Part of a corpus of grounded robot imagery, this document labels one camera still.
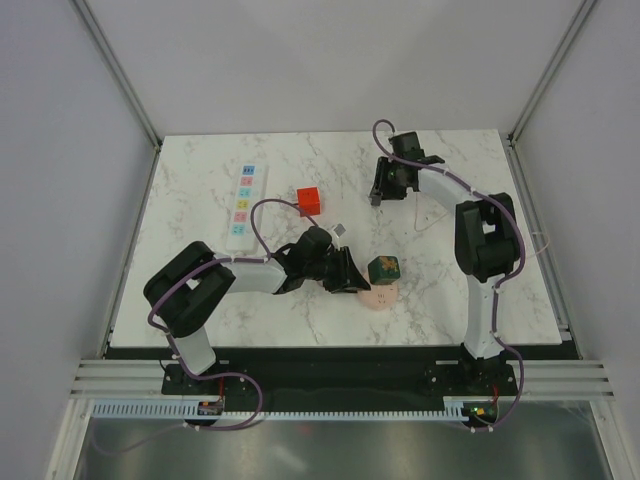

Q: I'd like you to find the white power strip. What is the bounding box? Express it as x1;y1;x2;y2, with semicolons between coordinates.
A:
225;161;268;255

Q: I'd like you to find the red cube socket adapter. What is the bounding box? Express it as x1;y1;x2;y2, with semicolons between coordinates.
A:
296;186;322;216

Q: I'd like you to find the pink round socket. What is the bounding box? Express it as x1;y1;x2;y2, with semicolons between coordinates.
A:
357;284;399;311

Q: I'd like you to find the white slotted cable duct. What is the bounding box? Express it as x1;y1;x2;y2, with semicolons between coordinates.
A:
91;399;468;422

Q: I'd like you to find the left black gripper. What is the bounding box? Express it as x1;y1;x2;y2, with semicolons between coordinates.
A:
305;247;368;295

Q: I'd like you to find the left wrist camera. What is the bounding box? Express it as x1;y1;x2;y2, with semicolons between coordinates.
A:
329;223;346;248

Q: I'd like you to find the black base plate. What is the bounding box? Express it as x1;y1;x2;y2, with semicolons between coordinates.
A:
161;346;518;410

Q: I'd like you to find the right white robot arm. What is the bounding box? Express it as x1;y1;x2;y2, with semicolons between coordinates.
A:
369;132;524;394

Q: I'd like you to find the right aluminium frame post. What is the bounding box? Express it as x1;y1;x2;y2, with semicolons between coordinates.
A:
506;0;599;149

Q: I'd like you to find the left aluminium frame post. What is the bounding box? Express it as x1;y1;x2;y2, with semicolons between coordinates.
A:
69;0;164;150

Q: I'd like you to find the aluminium rail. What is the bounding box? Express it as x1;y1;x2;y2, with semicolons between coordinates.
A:
70;360;614;401

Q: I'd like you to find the green patterned cube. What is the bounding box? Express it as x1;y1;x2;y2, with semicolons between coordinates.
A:
367;255;401;286

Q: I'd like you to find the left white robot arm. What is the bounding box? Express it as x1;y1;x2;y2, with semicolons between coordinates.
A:
143;226;371;393

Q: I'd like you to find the pink thin cord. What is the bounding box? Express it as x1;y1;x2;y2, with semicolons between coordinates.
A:
412;194;551;261

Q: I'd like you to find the aluminium frame post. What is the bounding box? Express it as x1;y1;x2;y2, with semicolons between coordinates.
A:
506;0;599;149
69;0;164;150

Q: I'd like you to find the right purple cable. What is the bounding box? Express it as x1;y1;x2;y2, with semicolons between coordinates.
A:
372;118;526;431

